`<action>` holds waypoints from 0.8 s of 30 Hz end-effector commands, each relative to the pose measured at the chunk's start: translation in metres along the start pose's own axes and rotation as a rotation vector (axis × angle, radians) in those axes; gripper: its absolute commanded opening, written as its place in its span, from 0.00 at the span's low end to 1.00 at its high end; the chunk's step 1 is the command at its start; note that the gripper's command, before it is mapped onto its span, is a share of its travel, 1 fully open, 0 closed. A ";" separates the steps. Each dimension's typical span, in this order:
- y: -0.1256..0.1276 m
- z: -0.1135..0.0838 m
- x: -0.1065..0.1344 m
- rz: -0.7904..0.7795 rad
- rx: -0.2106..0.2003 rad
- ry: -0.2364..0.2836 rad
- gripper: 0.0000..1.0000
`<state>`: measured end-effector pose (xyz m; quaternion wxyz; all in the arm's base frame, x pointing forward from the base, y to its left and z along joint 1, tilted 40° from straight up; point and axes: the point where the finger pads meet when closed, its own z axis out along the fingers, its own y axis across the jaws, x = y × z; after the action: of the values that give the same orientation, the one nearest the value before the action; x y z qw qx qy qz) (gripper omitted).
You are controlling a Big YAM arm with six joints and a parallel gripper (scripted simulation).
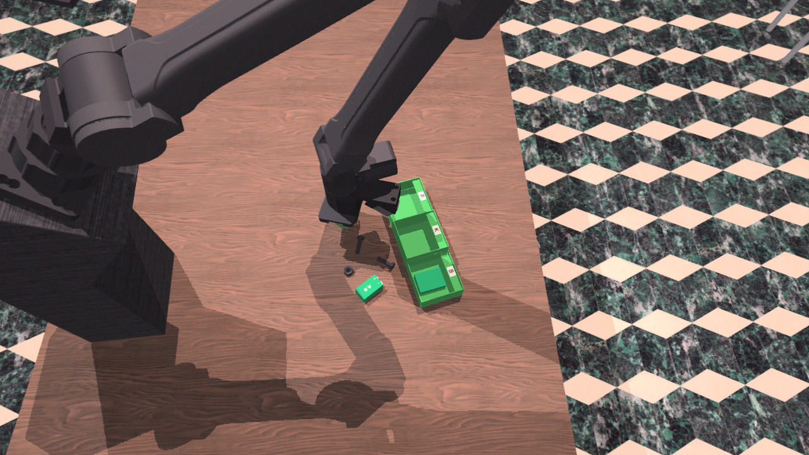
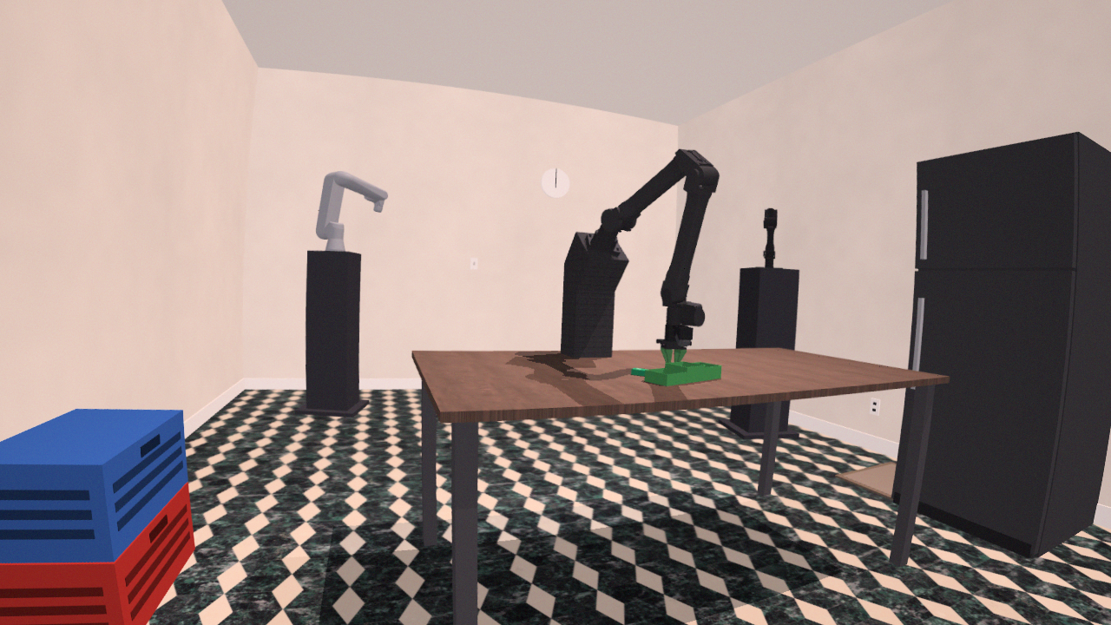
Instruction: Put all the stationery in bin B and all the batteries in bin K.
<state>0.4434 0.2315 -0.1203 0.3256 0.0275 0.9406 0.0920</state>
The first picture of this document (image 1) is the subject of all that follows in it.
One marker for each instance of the green three-compartment tray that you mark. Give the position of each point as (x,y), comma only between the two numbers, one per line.
(422,243)

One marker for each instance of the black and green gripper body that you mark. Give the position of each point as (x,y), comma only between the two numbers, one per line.
(329,211)

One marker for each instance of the green 9v battery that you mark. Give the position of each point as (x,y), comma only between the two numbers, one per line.
(369,288)

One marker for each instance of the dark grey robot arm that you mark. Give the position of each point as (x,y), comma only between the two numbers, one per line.
(123,111)

